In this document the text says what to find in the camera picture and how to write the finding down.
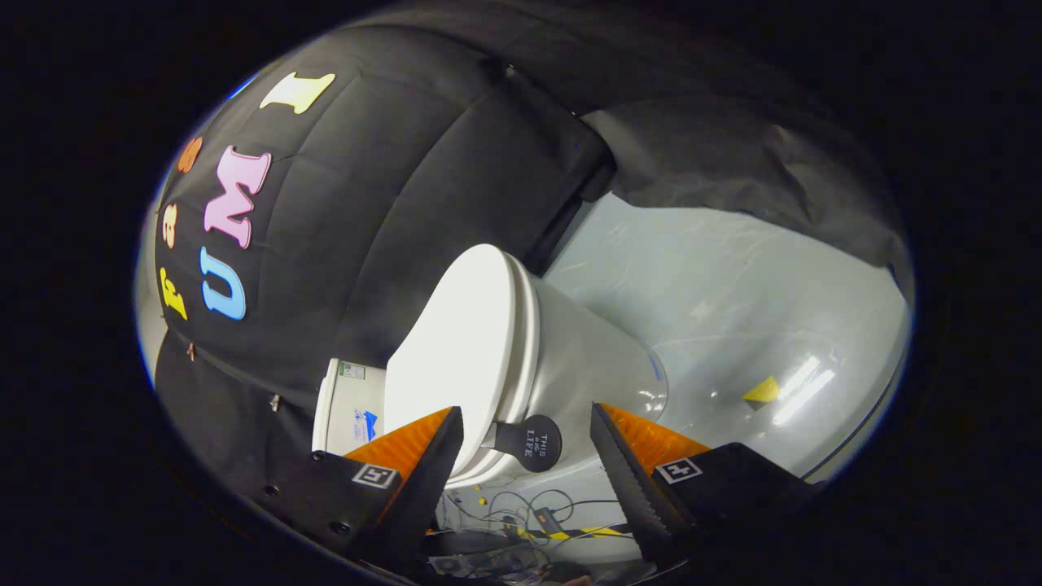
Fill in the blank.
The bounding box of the white toilet bowl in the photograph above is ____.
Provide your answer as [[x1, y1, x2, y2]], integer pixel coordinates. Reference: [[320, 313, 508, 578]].
[[488, 273, 670, 491]]

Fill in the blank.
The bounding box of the white toilet tank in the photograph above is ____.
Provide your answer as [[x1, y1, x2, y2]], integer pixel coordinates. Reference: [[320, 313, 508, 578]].
[[312, 358, 390, 457]]

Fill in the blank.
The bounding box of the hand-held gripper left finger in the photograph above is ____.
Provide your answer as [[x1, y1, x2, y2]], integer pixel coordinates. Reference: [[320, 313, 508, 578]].
[[244, 405, 465, 583]]

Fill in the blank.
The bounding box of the white toilet lid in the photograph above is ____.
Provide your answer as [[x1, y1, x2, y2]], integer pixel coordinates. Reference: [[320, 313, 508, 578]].
[[383, 243, 542, 489]]

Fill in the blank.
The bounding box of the black round lid handle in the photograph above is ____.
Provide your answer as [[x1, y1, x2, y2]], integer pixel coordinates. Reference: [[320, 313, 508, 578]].
[[482, 413, 563, 474]]

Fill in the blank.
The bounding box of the yellow black striped tape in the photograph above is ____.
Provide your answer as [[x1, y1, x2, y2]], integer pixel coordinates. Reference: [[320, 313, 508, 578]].
[[509, 525, 629, 543]]

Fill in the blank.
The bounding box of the black electronic device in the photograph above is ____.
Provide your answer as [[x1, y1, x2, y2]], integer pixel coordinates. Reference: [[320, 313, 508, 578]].
[[427, 549, 542, 580]]

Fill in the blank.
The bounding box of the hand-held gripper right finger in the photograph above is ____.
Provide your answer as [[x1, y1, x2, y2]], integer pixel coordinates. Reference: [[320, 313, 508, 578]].
[[589, 401, 823, 566]]

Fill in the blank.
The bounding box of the tangle of black cables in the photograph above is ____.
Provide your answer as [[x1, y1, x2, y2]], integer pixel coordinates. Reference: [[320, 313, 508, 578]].
[[444, 487, 636, 583]]

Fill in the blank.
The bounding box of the black backdrop cloth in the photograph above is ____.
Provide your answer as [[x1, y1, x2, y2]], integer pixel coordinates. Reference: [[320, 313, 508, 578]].
[[151, 4, 917, 505]]

